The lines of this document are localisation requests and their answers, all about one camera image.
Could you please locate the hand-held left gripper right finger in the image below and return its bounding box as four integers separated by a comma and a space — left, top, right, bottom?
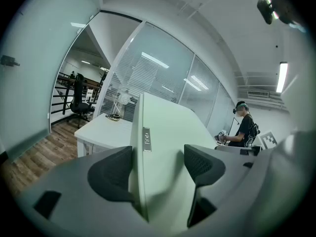
184, 144, 257, 232

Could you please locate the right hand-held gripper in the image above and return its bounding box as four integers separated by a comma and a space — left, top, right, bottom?
215, 131, 278, 156

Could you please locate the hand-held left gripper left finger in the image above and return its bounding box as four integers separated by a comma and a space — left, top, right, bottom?
17, 146, 148, 237

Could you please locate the white board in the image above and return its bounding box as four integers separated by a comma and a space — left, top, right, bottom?
128, 92, 219, 233

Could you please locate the white air vent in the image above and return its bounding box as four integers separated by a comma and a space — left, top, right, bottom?
247, 90, 270, 98

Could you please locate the frosted glass partition panel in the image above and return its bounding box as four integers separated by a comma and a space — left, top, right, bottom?
180, 55, 237, 133

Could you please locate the white table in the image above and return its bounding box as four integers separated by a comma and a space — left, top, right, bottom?
74, 113, 135, 158

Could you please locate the long ceiling light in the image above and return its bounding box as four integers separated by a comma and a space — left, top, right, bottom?
276, 62, 288, 93

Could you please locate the black office chair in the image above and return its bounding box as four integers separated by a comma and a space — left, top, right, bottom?
69, 73, 96, 129

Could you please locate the black metal railing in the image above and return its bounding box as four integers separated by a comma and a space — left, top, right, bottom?
50, 70, 76, 116

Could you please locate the gold lamp with globe shade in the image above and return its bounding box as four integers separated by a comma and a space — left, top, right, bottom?
112, 87, 132, 120

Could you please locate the glass partition with blinds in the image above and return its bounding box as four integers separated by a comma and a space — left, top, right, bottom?
100, 21, 196, 123

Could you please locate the frosted glass door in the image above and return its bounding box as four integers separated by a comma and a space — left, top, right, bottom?
0, 0, 102, 164

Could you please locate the black head-worn camera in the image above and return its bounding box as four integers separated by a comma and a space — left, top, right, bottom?
256, 0, 275, 26

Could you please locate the metal door handle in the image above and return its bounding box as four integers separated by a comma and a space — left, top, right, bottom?
0, 55, 20, 68

